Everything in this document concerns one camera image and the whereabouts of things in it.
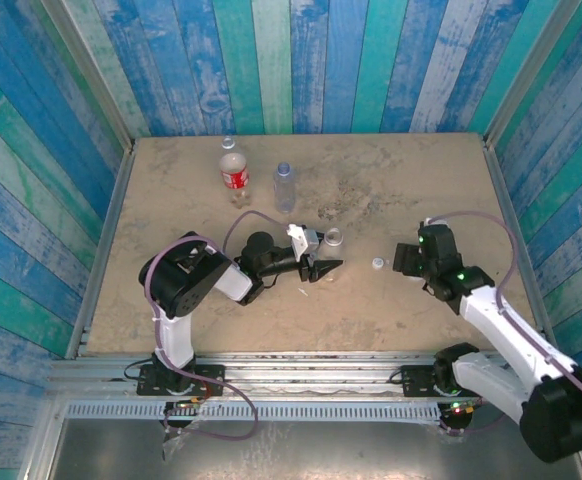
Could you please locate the clear bottle with green label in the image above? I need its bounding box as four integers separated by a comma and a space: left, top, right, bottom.
320, 227, 346, 286

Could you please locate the small clear plastic bottle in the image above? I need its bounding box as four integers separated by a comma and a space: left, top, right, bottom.
272, 161, 297, 215

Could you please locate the clear bottle with red label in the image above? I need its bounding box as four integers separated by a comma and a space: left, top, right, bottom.
219, 135, 251, 209

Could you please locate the small circuit board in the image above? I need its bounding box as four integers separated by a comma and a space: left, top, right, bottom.
164, 397, 207, 420
443, 398, 483, 417

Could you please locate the shiny metal panel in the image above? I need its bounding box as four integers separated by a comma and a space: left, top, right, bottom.
50, 418, 582, 480

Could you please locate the aluminium table edge rail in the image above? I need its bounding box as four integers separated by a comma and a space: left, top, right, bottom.
64, 144, 137, 360
483, 134, 562, 361

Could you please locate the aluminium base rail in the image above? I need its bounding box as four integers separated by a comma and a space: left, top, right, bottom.
45, 351, 580, 399

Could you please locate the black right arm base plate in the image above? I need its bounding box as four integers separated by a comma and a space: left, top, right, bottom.
399, 364, 453, 399

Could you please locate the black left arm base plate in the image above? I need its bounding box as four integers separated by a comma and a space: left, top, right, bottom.
136, 363, 226, 397

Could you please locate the white slotted cable duct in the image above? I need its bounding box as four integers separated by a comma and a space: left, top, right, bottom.
65, 399, 445, 425

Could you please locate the aluminium corner post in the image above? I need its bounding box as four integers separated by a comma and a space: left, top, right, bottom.
39, 0, 137, 154
484, 0, 582, 146

